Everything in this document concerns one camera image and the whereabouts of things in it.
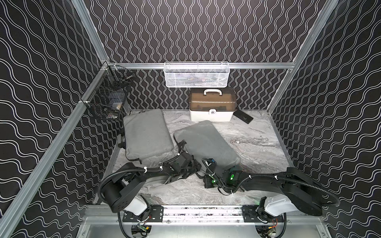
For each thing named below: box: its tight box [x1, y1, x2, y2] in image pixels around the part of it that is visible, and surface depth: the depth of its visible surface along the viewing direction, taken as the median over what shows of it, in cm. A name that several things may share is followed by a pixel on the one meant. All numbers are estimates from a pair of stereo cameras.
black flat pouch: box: [233, 109, 254, 124], surface depth 116 cm
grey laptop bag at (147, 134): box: [123, 109, 175, 165], surface depth 105 cm
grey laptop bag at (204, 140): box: [173, 119, 241, 168], surface depth 100 cm
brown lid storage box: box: [189, 87, 238, 122], surface depth 106 cm
